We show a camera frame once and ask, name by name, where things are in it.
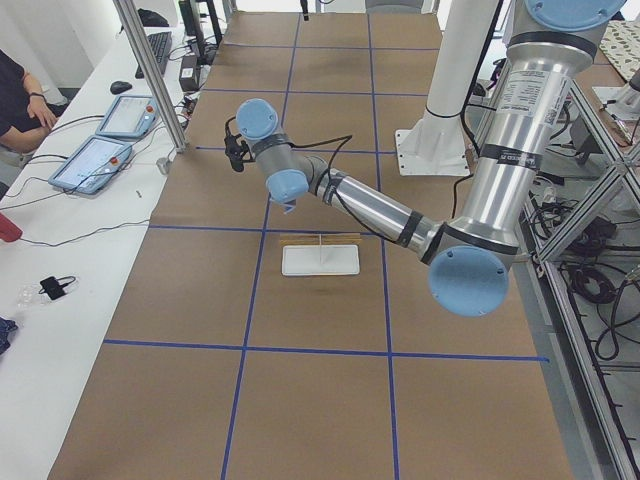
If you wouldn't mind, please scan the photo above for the blue grey towel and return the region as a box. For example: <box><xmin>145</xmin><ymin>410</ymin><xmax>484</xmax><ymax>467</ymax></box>
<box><xmin>269</xmin><ymin>197</ymin><xmax>297</xmax><ymax>214</ymax></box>

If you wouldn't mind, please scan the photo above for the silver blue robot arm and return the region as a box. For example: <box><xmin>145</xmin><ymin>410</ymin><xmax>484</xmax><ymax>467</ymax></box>
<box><xmin>234</xmin><ymin>1</ymin><xmax>622</xmax><ymax>317</ymax></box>

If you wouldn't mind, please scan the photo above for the white wooden towel rack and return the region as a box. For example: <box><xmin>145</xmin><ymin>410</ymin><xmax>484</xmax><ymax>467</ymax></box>
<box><xmin>279</xmin><ymin>233</ymin><xmax>362</xmax><ymax>277</ymax></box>

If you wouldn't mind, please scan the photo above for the black monitor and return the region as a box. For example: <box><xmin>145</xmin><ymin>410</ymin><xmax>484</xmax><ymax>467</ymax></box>
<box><xmin>178</xmin><ymin>0</ymin><xmax>223</xmax><ymax>65</ymax></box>

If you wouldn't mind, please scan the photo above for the black power brick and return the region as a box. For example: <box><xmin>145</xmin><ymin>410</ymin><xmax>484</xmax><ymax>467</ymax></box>
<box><xmin>179</xmin><ymin>54</ymin><xmax>201</xmax><ymax>92</ymax></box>

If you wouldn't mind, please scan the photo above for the black keyboard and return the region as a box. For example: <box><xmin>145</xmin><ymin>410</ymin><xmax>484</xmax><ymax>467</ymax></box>
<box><xmin>147</xmin><ymin>31</ymin><xmax>172</xmax><ymax>76</ymax></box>

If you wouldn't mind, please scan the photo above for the black computer mouse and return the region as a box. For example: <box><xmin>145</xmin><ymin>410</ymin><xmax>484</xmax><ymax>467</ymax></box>
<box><xmin>109</xmin><ymin>81</ymin><xmax>133</xmax><ymax>95</ymax></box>

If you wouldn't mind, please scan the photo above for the far blue teach pendant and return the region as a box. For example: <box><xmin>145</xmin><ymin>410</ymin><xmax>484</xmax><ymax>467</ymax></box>
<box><xmin>96</xmin><ymin>95</ymin><xmax>157</xmax><ymax>139</ymax></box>

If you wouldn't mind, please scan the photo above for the blue teach pendant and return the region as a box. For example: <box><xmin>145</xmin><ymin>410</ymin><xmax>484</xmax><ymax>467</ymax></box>
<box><xmin>48</xmin><ymin>135</ymin><xmax>132</xmax><ymax>195</ymax></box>
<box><xmin>96</xmin><ymin>95</ymin><xmax>157</xmax><ymax>139</ymax></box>

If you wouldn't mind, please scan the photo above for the small metal cylinder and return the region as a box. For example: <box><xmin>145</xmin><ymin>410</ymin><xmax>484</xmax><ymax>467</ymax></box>
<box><xmin>156</xmin><ymin>157</ymin><xmax>171</xmax><ymax>175</ymax></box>

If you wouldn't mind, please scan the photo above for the near blue teach pendant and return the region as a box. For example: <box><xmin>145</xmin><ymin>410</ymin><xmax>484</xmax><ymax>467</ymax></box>
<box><xmin>48</xmin><ymin>135</ymin><xmax>132</xmax><ymax>195</ymax></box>

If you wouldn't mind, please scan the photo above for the seated person in black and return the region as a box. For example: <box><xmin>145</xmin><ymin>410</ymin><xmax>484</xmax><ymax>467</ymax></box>
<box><xmin>1</xmin><ymin>51</ymin><xmax>67</xmax><ymax>155</ymax></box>

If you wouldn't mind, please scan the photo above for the red object on desk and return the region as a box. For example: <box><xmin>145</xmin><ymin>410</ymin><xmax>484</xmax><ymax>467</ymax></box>
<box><xmin>0</xmin><ymin>214</ymin><xmax>23</xmax><ymax>243</ymax></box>

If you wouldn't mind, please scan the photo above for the small black adapter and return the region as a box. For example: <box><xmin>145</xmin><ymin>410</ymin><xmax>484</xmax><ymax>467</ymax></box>
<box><xmin>39</xmin><ymin>275</ymin><xmax>77</xmax><ymax>300</ymax></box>

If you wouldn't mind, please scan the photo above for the aluminium frame post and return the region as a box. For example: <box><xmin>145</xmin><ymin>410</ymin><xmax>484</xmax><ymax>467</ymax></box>
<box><xmin>113</xmin><ymin>0</ymin><xmax>187</xmax><ymax>153</ymax></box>

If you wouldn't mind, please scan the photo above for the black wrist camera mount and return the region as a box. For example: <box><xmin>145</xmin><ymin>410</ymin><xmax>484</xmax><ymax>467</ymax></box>
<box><xmin>224</xmin><ymin>117</ymin><xmax>253</xmax><ymax>173</ymax></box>

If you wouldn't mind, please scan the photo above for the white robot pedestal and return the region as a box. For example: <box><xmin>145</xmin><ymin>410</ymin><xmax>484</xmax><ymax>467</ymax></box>
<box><xmin>396</xmin><ymin>0</ymin><xmax>502</xmax><ymax>176</ymax></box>

